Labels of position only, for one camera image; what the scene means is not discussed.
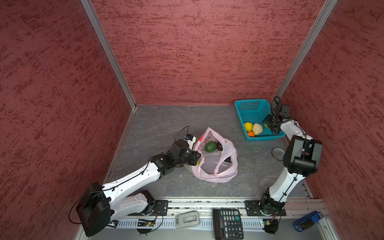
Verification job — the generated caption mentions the dark green avocado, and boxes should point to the dark green avocado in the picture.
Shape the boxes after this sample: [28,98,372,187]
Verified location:
[205,141,217,153]

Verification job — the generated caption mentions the tape roll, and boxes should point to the tape roll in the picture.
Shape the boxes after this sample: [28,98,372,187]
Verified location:
[271,148,286,162]

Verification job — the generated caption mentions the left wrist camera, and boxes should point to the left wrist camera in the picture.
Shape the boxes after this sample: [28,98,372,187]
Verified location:
[170,134,197,158]

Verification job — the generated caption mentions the beige potato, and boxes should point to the beige potato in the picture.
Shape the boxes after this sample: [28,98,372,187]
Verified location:
[252,123,263,136]

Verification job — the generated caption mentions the black calculator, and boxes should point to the black calculator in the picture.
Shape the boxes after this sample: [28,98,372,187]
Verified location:
[212,209,244,240]

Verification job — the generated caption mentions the blue black device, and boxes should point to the blue black device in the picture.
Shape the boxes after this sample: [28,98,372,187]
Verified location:
[294,211,324,232]

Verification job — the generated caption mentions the left circuit board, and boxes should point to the left circuit board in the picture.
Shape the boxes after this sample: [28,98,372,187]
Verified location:
[137,219,156,228]

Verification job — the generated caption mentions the aluminium corner post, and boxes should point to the aluminium corner post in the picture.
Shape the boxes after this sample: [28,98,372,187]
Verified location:
[81,0,137,111]
[275,0,338,97]

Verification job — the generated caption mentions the teal plastic perforated basket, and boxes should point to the teal plastic perforated basket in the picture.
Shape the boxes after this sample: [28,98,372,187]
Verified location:
[235,99,286,142]

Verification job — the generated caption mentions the yellow fruit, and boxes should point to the yellow fruit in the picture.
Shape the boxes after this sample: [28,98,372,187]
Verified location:
[244,122,253,132]

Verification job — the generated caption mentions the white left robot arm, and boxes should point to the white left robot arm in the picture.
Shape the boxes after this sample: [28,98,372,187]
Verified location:
[75,149,202,237]

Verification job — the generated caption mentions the aluminium corner post left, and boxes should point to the aluminium corner post left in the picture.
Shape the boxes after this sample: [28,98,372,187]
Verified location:
[81,0,137,111]

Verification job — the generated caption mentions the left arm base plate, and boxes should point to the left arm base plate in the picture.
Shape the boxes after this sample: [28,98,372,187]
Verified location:
[150,200,169,217]

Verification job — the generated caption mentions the pink plastic bag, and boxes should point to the pink plastic bag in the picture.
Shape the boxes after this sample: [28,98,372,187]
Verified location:
[185,128,238,183]

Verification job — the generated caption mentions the aluminium corner post right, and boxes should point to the aluminium corner post right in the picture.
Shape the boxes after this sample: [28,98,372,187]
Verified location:
[275,0,338,97]

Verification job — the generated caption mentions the dark purple mangosteen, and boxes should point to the dark purple mangosteen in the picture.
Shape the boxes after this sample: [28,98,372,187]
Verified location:
[217,142,223,152]

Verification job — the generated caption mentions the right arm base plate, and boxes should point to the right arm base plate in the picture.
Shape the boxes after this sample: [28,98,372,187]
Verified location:
[245,201,287,217]

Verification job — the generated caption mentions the aluminium front rail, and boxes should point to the aluminium front rail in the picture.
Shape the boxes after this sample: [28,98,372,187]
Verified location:
[86,197,326,214]

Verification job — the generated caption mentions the grey plastic device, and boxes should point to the grey plastic device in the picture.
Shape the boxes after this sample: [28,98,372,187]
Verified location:
[175,211,200,229]

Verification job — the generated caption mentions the orange fruit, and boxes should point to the orange fruit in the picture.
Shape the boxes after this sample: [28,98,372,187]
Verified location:
[247,131,255,138]

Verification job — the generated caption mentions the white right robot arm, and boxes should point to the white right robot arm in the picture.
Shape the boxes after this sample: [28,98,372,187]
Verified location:
[259,120,323,216]

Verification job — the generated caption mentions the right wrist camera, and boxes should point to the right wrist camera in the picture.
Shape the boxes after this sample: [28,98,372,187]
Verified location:
[274,104,290,119]

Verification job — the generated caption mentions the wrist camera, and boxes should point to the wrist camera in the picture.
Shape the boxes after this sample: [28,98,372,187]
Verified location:
[170,134,197,158]
[274,104,290,119]

